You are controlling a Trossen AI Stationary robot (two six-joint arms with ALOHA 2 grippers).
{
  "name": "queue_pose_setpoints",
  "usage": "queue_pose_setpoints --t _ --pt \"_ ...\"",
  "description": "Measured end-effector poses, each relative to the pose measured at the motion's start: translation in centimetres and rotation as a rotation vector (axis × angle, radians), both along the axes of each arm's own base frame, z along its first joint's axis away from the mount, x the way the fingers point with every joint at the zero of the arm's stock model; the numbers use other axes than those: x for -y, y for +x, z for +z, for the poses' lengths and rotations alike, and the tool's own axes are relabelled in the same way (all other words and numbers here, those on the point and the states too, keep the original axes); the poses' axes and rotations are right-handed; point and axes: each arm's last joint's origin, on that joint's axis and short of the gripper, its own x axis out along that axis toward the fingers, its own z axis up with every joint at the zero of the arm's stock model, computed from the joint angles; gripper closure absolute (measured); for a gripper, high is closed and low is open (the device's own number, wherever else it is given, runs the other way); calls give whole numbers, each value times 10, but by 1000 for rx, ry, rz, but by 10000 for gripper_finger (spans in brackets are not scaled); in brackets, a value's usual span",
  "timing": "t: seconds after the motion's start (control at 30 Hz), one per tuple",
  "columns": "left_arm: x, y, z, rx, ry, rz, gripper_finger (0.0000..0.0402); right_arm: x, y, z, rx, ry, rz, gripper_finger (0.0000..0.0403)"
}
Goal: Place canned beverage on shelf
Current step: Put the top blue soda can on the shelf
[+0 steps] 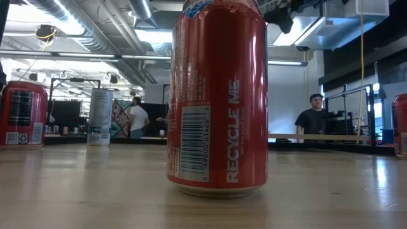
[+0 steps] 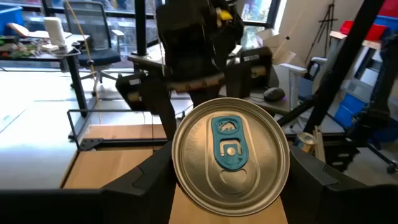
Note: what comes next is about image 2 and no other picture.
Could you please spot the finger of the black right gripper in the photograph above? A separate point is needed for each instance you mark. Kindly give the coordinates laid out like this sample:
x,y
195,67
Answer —
x,y
155,96
245,77

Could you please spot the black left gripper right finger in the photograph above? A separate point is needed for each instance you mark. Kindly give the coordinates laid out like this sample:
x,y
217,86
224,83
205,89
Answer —
x,y
306,193

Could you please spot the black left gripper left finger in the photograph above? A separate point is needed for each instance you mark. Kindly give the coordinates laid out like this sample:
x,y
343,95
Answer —
x,y
146,193

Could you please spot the blue silver energy drink can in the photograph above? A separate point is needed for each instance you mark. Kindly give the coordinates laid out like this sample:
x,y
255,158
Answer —
x,y
230,174

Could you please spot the black computer mouse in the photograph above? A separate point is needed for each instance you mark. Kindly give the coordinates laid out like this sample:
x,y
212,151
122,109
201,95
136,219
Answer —
x,y
273,94

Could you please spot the cardboard boxes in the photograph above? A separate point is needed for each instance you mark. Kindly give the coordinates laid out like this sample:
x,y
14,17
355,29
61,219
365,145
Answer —
x,y
273,46

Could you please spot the grey office desk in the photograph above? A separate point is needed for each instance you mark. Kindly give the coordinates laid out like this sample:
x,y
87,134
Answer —
x,y
280,105

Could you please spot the black mesh office chair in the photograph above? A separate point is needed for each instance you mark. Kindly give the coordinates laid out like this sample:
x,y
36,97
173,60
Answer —
x,y
99,56

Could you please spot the black cluttered desk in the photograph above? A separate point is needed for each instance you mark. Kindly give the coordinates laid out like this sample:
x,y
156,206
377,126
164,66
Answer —
x,y
76,77

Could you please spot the blue plastic storage bin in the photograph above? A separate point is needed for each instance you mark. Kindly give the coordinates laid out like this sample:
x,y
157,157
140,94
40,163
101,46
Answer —
x,y
11,18
349,109

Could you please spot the black tripod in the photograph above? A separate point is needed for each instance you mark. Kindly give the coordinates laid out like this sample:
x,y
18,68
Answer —
x,y
325,21

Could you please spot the metal storage rack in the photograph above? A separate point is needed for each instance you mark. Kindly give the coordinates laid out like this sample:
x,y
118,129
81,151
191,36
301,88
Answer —
x,y
351,84

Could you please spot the white paper towel roll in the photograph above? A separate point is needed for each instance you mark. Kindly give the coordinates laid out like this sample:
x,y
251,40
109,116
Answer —
x,y
55,31

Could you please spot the red plastic bin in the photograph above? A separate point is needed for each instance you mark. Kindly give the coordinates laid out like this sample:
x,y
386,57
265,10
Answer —
x,y
373,31

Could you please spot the black aluminium frame rail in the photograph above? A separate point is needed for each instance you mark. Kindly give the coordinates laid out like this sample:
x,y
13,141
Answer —
x,y
342,65

